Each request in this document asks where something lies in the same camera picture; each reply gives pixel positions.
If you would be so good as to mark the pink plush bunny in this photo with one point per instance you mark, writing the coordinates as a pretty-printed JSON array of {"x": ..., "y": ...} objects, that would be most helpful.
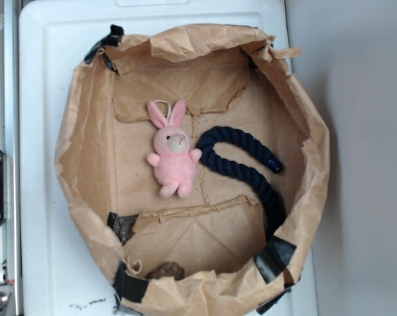
[{"x": 174, "y": 160}]

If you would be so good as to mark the brown paper bag tray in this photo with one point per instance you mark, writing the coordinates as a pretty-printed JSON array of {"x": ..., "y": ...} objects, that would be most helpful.
[{"x": 228, "y": 76}]

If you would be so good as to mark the brown bark chunk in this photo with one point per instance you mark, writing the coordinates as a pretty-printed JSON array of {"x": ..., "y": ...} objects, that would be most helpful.
[{"x": 167, "y": 269}]

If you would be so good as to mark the aluminium frame rail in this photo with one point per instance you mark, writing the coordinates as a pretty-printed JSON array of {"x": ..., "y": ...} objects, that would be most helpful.
[{"x": 11, "y": 294}]

